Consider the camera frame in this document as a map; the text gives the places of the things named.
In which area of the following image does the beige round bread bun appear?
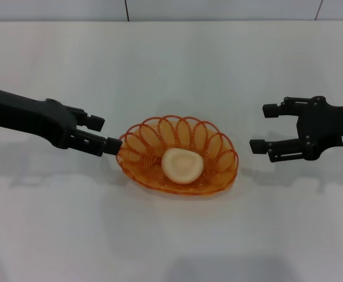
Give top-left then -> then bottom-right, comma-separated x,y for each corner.
161,147 -> 204,186

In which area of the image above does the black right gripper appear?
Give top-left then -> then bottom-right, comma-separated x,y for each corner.
249,95 -> 343,163

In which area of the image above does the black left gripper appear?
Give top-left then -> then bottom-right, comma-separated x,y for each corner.
0,86 -> 123,157

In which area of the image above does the orange plastic wire basket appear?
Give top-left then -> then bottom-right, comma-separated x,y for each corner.
116,115 -> 239,197

